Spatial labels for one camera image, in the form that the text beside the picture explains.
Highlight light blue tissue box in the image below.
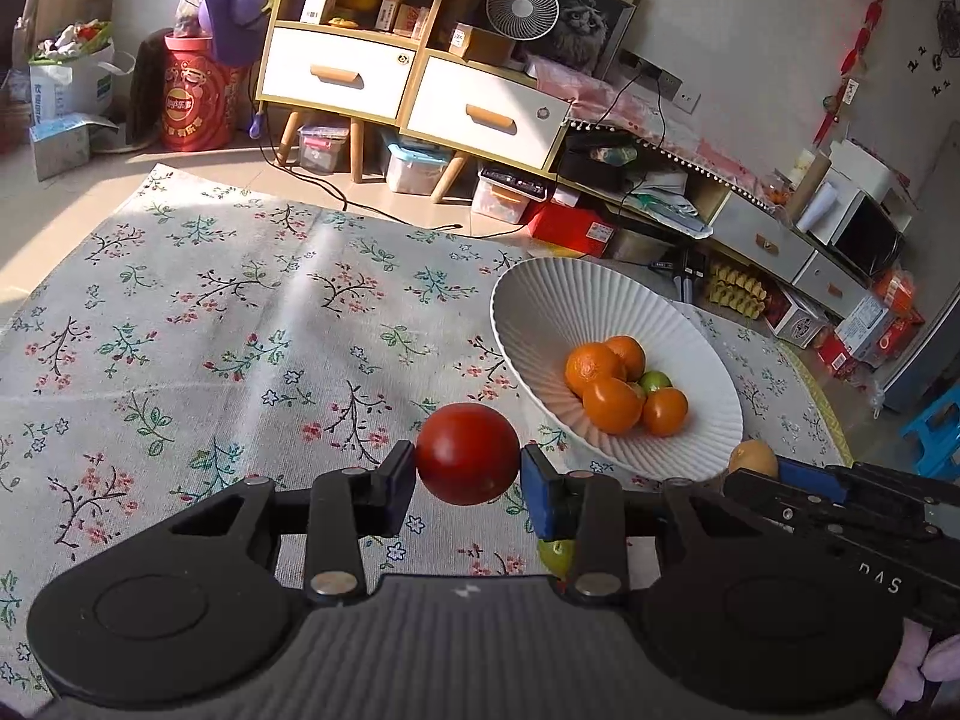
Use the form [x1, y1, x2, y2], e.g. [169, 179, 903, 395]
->
[30, 114, 118, 182]

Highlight floral tablecloth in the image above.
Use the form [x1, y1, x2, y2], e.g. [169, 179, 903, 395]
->
[0, 163, 848, 698]

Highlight red flat box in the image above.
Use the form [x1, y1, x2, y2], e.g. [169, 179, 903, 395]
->
[529, 202, 620, 260]

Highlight pink cloth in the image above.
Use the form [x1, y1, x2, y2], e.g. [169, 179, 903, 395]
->
[536, 56, 770, 205]

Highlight purple toy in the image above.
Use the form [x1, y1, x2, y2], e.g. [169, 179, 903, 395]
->
[196, 0, 279, 69]

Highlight dark brown bag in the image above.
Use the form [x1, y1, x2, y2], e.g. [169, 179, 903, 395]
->
[124, 28, 178, 148]

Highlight white desk fan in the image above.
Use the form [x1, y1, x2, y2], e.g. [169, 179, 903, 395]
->
[486, 0, 560, 46]

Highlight pile of papers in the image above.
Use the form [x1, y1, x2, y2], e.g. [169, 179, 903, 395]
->
[626, 169, 714, 238]

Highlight small printed boxes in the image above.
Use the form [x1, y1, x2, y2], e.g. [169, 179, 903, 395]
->
[375, 0, 433, 39]

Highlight wooden shelf cabinet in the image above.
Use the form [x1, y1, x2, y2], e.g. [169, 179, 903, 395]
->
[255, 0, 572, 205]

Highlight red tomato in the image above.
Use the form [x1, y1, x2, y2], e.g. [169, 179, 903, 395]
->
[415, 403, 521, 506]

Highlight white patterned box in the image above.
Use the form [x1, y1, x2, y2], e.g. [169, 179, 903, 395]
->
[772, 292, 830, 347]

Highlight bumpy orange mandarin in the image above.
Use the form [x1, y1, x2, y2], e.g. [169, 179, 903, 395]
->
[583, 377, 646, 436]
[564, 343, 628, 398]

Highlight yellow egg tray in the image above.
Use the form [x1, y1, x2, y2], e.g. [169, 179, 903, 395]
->
[709, 262, 770, 317]

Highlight brown kiwi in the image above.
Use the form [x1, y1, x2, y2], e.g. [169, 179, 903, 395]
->
[727, 439, 780, 478]

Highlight black microwave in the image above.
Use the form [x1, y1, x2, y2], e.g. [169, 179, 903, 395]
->
[829, 191, 906, 280]

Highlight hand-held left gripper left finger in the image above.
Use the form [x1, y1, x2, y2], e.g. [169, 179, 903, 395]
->
[169, 441, 418, 608]

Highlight clear plastic storage box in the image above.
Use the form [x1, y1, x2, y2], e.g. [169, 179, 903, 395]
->
[298, 122, 352, 174]

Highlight blue plastic stool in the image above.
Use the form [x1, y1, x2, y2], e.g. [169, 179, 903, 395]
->
[898, 382, 960, 478]

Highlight red hanging decoration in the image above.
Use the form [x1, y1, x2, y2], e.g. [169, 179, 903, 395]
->
[814, 0, 902, 145]

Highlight brown cardboard box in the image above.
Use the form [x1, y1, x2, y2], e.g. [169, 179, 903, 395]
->
[448, 24, 518, 65]

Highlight white sack with clutter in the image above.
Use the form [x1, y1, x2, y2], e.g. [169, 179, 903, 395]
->
[28, 19, 118, 125]

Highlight black cable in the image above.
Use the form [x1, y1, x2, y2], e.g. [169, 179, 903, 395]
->
[257, 112, 467, 235]

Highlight black lidded storage box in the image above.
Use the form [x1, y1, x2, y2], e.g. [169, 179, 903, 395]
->
[474, 167, 549, 225]

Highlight white ribbed plate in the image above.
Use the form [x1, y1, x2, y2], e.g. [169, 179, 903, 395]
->
[490, 257, 745, 482]

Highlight framed cat picture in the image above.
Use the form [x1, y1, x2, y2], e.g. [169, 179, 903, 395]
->
[536, 0, 645, 80]

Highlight low grey drawer cabinet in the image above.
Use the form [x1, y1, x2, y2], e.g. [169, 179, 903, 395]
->
[559, 120, 876, 317]

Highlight wall outlet strip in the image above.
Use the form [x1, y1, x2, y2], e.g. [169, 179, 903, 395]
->
[619, 51, 703, 110]

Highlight red snack packets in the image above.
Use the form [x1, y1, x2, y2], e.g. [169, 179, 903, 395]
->
[817, 270, 928, 385]

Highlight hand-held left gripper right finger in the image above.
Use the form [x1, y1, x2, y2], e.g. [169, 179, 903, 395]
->
[520, 444, 758, 610]

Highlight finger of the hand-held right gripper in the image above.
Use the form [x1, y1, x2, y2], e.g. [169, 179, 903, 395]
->
[722, 469, 938, 542]
[776, 456, 960, 511]

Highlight red printed drum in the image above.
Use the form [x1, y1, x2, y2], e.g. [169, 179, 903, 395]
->
[163, 34, 249, 153]

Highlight white drawer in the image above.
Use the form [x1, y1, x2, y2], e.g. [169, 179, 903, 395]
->
[405, 56, 571, 170]
[261, 26, 416, 125]

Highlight smooth small orange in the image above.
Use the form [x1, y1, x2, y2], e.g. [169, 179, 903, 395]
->
[604, 335, 647, 383]
[641, 388, 690, 438]

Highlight black bag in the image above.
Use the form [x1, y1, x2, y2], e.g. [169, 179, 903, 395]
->
[561, 133, 639, 193]

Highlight blue lidded storage box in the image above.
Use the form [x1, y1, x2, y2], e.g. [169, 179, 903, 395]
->
[386, 142, 455, 197]

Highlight black tripod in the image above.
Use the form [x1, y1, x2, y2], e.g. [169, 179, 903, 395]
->
[649, 251, 707, 305]

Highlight white paper roll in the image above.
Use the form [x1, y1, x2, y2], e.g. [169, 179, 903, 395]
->
[796, 180, 839, 235]

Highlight yellow fruit on shelf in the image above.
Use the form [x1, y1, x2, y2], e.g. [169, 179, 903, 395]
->
[330, 0, 380, 30]

